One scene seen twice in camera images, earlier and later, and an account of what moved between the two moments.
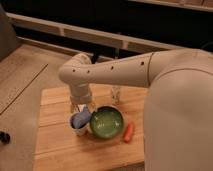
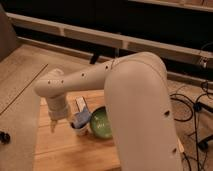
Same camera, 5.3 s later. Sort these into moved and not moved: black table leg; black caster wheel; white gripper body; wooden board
Moved: white gripper body
Not moved: wooden board; black caster wheel; black table leg
